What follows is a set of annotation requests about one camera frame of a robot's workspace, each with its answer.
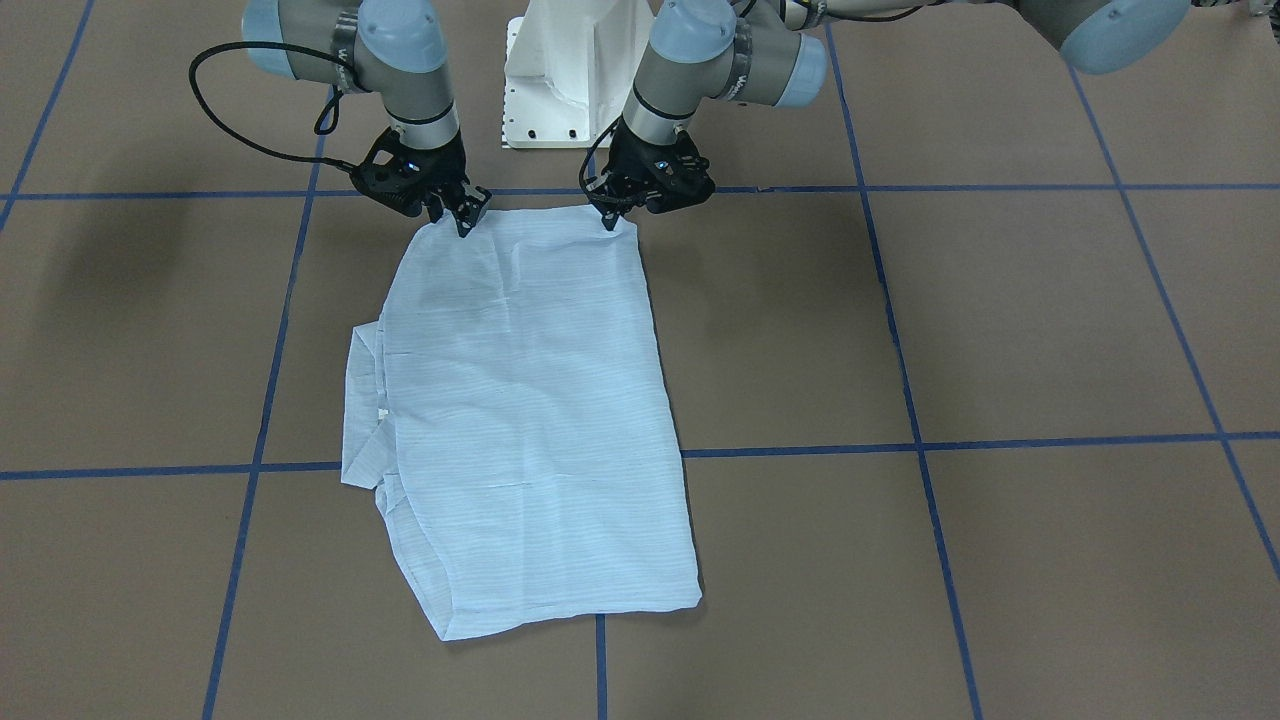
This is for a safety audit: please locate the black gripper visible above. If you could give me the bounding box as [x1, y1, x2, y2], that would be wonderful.
[349, 129, 492, 238]
[580, 118, 717, 232]

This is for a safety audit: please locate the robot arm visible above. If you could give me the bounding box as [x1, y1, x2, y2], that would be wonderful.
[241, 1, 492, 237]
[580, 1, 1190, 229]

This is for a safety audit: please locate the white camera mast base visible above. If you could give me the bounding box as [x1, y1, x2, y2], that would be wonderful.
[502, 1, 654, 150]

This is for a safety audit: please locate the light blue button shirt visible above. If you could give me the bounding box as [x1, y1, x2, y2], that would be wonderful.
[340, 205, 701, 642]

